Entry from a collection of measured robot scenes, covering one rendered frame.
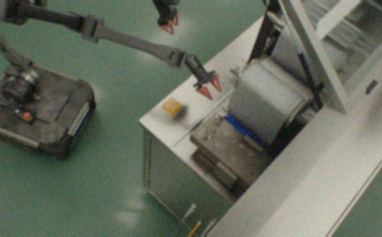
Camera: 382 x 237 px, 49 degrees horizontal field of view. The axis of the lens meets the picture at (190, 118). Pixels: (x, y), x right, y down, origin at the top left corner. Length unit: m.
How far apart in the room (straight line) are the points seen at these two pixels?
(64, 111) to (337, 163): 1.85
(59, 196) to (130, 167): 0.47
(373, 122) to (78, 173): 1.90
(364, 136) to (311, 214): 0.34
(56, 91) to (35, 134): 0.32
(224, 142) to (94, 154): 1.29
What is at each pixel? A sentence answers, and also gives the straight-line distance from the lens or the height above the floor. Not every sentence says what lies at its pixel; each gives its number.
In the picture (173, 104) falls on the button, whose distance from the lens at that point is 1.95.
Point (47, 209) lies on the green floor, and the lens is 2.77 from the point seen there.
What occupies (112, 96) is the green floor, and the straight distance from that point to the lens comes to 3.07.
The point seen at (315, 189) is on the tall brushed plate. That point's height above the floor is 1.44.
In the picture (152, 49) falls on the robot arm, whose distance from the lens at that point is 1.77.
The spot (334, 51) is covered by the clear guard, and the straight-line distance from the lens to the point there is 1.20.
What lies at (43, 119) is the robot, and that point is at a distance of 2.73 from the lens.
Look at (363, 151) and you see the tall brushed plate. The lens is 1.45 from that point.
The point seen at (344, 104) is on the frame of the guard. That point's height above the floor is 1.68.
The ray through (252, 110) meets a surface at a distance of 1.71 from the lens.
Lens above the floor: 2.59
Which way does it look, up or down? 60 degrees down
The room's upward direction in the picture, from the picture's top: 12 degrees clockwise
